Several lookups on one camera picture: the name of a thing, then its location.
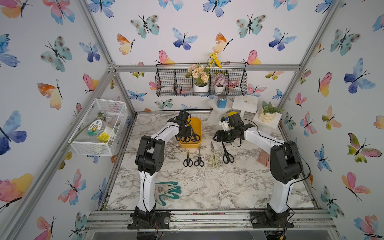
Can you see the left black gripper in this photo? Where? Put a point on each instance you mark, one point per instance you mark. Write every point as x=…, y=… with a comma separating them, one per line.
x=188, y=131

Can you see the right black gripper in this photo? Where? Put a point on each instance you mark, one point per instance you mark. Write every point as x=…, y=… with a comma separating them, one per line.
x=220, y=136

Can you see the small black scissors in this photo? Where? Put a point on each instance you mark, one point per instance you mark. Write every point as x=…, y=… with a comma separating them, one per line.
x=188, y=136
x=188, y=162
x=199, y=162

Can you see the yellow plastic storage box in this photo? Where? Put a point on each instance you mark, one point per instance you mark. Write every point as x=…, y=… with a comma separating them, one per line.
x=196, y=125

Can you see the large black scissors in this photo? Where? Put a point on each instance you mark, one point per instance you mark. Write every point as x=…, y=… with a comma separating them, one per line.
x=227, y=157

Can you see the cream handled kitchen scissors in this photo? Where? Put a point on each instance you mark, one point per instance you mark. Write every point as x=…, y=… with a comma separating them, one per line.
x=214, y=161

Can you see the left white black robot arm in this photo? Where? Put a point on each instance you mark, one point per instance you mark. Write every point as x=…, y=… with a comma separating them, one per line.
x=150, y=159

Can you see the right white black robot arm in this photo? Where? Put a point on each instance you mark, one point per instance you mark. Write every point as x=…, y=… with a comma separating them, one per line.
x=285, y=160

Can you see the white tiered display stand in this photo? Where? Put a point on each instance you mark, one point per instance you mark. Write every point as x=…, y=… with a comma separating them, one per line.
x=243, y=104

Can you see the blue tin can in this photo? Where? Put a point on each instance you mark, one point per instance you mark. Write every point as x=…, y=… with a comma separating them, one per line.
x=221, y=101

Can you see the succulent in cream pot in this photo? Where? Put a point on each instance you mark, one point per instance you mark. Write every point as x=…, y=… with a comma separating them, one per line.
x=268, y=112

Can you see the pink striped cloth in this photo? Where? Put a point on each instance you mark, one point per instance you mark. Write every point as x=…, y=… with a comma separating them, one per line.
x=264, y=159

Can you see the purple flowers white pot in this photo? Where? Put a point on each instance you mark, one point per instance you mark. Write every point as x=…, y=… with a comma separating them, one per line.
x=220, y=82

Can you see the peach flowers white pot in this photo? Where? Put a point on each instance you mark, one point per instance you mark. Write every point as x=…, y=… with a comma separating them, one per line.
x=200, y=78

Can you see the yellow artificial flower sprig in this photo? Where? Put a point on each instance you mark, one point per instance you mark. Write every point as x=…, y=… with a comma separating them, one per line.
x=213, y=61

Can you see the green lid yellow jar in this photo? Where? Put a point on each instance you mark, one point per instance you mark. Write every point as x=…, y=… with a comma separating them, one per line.
x=101, y=131

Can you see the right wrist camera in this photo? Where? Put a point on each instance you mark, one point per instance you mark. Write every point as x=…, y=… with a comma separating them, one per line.
x=225, y=124

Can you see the black wire wall basket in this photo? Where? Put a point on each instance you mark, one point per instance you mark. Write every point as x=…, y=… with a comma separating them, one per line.
x=185, y=80

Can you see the clear acrylic wall box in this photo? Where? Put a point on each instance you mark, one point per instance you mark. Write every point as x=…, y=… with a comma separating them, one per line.
x=114, y=113

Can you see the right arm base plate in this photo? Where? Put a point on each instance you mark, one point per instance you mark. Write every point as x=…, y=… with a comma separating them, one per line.
x=269, y=218

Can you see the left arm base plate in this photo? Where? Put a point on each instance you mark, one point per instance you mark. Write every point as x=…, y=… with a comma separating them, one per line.
x=149, y=220

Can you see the aluminium front rail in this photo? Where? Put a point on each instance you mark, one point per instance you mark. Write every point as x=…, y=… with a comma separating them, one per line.
x=203, y=220

